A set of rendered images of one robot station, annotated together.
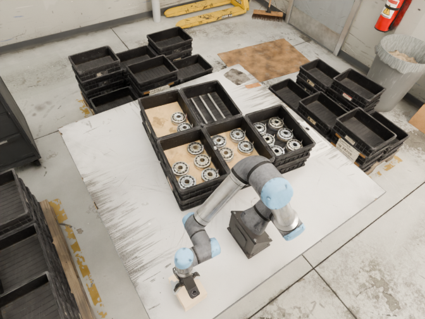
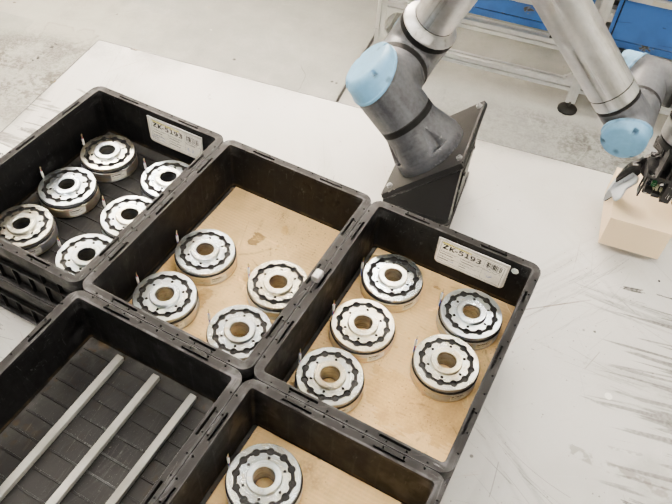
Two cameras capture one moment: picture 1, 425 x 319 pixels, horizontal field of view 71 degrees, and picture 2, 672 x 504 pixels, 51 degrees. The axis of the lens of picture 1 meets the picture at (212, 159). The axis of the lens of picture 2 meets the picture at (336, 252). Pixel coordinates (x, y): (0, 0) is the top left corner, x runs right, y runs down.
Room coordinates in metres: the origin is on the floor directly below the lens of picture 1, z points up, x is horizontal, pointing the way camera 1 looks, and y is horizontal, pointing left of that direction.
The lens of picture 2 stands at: (1.53, 0.55, 1.77)
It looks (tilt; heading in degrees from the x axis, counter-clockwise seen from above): 49 degrees down; 233
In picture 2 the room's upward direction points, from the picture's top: 5 degrees clockwise
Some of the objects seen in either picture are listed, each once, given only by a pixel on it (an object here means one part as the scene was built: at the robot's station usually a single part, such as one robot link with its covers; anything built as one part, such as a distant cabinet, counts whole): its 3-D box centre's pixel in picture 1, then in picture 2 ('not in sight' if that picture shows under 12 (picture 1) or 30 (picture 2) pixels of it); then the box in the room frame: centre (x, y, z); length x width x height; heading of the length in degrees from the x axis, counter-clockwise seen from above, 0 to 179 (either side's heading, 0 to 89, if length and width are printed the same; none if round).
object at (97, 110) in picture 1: (117, 110); not in sight; (2.09, 0.95, 0.26); 0.40 x 0.30 x 0.23; 128
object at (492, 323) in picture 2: (186, 181); (470, 313); (0.94, 0.13, 0.86); 0.10 x 0.10 x 0.01
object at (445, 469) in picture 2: (191, 157); (406, 321); (1.08, 0.12, 0.92); 0.40 x 0.30 x 0.02; 29
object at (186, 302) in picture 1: (187, 287); (636, 212); (0.41, 0.06, 0.76); 0.16 x 0.12 x 0.07; 38
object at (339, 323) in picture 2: (202, 161); (362, 325); (1.11, 0.06, 0.86); 0.10 x 0.10 x 0.01
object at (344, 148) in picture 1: (346, 150); not in sight; (1.71, -1.12, 0.41); 0.31 x 0.02 x 0.16; 38
